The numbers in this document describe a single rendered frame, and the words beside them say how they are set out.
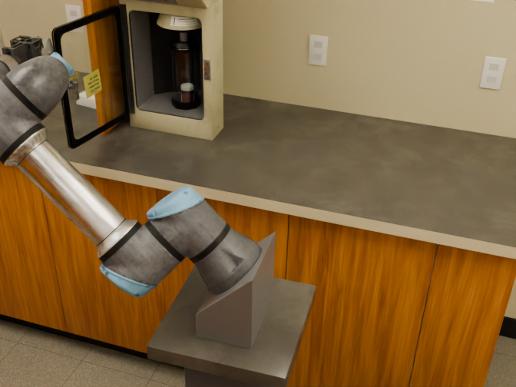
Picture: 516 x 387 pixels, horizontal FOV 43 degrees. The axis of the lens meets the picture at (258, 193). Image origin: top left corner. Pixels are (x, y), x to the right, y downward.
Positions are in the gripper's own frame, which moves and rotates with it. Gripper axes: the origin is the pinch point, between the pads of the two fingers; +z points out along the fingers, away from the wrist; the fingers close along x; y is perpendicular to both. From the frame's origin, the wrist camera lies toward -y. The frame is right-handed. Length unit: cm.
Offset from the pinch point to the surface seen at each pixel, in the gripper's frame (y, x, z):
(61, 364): -131, 13, -6
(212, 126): -31, -40, 28
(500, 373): -131, -156, 47
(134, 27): -0.5, -11.8, 31.0
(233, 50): -19, -32, 71
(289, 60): -20, -55, 71
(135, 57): -10.6, -11.8, 29.8
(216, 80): -16, -40, 33
